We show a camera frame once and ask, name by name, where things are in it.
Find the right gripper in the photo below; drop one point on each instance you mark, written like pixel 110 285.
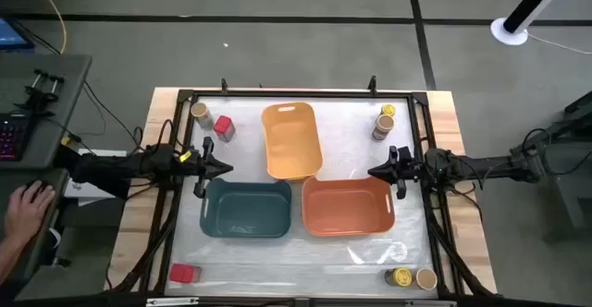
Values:
pixel 401 170

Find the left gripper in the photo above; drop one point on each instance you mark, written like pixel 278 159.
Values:
pixel 204 168

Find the red-lid spice jar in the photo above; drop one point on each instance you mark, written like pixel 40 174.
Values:
pixel 182 273
pixel 223 126

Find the tan-lid spice jar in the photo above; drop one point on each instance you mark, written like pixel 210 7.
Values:
pixel 384 124
pixel 426 278
pixel 200 110

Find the yellow-lid spice jar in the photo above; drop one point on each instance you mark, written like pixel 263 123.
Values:
pixel 388 110
pixel 401 277

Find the person's forearm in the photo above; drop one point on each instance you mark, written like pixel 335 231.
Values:
pixel 8 261

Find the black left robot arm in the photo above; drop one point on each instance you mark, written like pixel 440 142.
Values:
pixel 139 164

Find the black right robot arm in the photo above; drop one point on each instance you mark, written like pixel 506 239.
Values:
pixel 481 166

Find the teal plastic bin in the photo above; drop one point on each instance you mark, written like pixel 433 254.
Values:
pixel 245 210

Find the orange plastic bin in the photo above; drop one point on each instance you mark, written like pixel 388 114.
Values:
pixel 347 207

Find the yellow plastic bin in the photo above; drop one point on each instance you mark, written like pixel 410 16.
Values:
pixel 291 145

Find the white round stand base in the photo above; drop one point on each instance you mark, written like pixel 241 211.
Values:
pixel 501 36

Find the grey desk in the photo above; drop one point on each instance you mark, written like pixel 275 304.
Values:
pixel 51 85

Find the black desk clamp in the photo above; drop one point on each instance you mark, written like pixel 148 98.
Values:
pixel 44 95

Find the dark grey equipment stand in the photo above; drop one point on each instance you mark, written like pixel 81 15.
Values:
pixel 573 173

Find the person's hand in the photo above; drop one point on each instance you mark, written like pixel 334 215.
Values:
pixel 28 210

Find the black backlit keyboard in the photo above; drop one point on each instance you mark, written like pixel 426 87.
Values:
pixel 13 136

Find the blue computer screen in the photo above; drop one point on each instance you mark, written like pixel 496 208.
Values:
pixel 11 34

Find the black frame clamp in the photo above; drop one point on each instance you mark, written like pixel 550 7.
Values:
pixel 224 85
pixel 372 83

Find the black metal table frame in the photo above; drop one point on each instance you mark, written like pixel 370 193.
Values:
pixel 300 94

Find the silver metal bracket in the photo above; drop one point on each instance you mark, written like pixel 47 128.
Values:
pixel 172 302

